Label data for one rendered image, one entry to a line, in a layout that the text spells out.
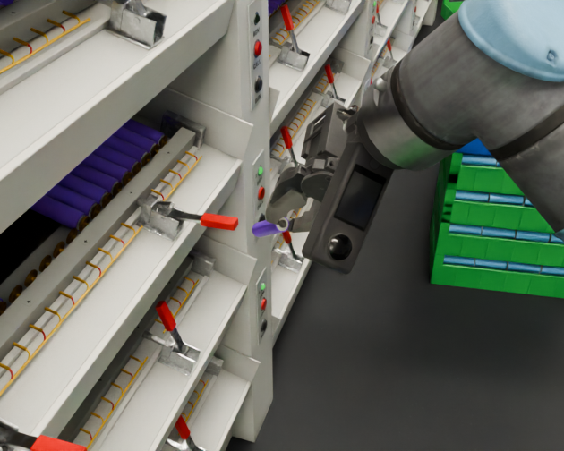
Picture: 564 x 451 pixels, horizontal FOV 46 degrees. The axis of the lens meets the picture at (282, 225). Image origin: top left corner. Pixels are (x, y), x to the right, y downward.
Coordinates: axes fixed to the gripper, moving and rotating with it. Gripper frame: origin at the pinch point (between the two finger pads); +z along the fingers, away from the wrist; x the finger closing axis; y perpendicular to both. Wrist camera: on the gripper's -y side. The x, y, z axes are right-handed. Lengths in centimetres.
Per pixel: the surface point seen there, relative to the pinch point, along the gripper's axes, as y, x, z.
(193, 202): -1.8, 10.4, 0.3
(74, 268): -15.2, 20.0, -4.5
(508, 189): 39, -52, 17
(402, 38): 121, -57, 66
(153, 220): -6.7, 14.3, -1.8
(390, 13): 103, -39, 47
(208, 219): -6.4, 10.2, -5.8
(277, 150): 29.3, -8.1, 26.3
